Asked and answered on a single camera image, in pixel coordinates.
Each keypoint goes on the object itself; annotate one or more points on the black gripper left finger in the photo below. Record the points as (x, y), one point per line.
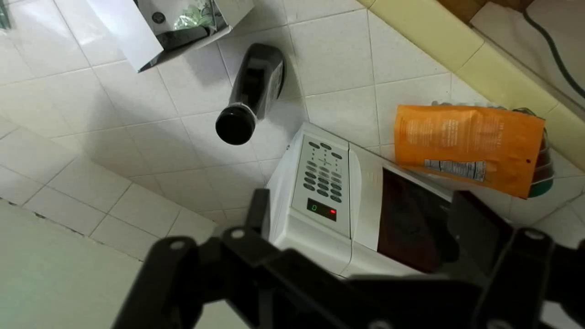
(182, 276)

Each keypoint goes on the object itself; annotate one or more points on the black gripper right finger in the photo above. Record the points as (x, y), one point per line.
(522, 269)

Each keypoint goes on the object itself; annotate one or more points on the orange snack bag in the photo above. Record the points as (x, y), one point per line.
(505, 150)

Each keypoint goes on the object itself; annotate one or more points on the white microwave oven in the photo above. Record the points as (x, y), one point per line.
(357, 212)

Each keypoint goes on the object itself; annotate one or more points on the white open cardboard box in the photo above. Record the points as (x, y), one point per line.
(153, 31)

